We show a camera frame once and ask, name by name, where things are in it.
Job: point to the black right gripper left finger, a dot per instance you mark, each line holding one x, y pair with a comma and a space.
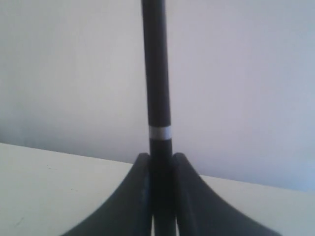
128, 211

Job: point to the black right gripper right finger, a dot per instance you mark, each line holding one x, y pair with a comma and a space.
201, 211

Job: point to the black paintbrush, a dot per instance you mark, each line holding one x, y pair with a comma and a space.
159, 117

